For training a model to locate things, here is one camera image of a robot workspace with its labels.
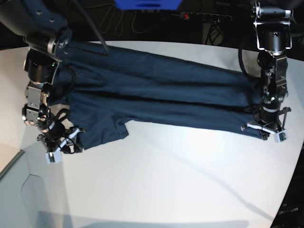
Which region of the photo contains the black power strip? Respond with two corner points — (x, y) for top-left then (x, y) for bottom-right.
(178, 12), (233, 23)

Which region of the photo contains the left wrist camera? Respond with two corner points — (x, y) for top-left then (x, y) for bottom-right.
(274, 130), (288, 143)

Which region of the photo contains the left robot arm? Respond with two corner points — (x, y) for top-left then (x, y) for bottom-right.
(241, 0), (293, 142)

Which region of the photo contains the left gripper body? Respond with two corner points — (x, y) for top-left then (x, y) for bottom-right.
(241, 107), (291, 136)

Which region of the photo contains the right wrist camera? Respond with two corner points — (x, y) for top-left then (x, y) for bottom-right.
(46, 151), (62, 164)

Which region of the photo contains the blue box overhead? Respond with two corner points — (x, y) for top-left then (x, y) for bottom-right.
(114, 0), (182, 10)

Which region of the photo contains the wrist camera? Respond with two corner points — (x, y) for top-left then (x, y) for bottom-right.
(46, 151), (62, 164)
(274, 130), (288, 143)

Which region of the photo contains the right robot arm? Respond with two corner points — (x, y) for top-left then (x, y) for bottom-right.
(0, 0), (83, 156)

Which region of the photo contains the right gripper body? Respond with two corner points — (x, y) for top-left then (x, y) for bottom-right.
(37, 121), (86, 154)

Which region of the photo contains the dark blue t-shirt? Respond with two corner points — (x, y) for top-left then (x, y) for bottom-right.
(50, 42), (261, 149)

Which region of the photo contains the white cable on floor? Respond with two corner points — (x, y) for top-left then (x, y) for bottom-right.
(98, 4), (167, 35)

